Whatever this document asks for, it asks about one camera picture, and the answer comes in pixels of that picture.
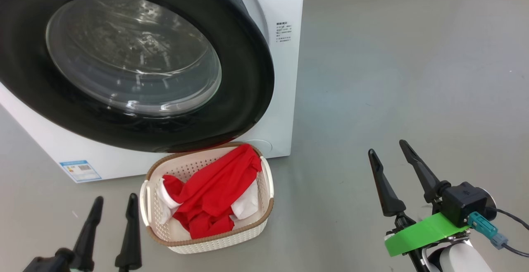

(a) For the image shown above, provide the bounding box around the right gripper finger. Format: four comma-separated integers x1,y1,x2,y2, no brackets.
399,140,451,204
368,149,407,217

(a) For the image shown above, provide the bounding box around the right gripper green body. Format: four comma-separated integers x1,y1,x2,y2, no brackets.
384,213,472,258

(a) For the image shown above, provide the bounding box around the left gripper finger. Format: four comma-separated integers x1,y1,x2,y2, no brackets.
115,193,142,271
71,196,104,272

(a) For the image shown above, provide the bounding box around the black round washer door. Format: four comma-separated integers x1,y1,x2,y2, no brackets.
0,0,275,153

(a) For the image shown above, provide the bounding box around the white basket brown rim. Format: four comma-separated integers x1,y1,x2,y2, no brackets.
140,142,274,255

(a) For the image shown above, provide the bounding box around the white washing machine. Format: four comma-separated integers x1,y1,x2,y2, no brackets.
0,0,305,183

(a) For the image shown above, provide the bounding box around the blue energy label sticker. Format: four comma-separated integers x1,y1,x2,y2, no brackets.
59,160,102,183

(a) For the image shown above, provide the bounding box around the right camera cable teal plug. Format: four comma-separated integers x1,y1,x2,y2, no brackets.
468,208,529,258

